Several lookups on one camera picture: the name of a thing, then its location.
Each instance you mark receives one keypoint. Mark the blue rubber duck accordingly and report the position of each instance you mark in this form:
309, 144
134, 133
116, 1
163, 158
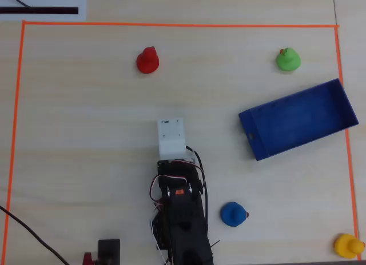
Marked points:
233, 215

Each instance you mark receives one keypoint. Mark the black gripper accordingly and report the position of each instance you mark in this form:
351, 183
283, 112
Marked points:
165, 167

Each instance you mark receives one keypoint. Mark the white camera housing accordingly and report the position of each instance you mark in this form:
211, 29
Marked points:
171, 136

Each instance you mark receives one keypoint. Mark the black bar strip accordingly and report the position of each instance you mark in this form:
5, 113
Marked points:
43, 10

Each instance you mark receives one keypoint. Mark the black clamp plate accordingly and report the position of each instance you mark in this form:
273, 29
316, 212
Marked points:
109, 248

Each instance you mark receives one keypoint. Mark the orange tape strip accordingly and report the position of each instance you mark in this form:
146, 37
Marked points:
171, 24
350, 176
16, 105

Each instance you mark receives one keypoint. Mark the blue plastic box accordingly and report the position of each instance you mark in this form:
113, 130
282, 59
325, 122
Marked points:
300, 119

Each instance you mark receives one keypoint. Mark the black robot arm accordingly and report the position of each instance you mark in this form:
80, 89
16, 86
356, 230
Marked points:
186, 219

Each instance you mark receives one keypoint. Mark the green rubber duck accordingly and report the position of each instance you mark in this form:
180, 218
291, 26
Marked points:
288, 62

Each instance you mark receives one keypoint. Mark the red rubber duck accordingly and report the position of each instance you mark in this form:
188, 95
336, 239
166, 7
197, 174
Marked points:
147, 62

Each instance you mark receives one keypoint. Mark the yellow rubber duck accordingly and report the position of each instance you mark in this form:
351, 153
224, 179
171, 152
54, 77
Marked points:
346, 246

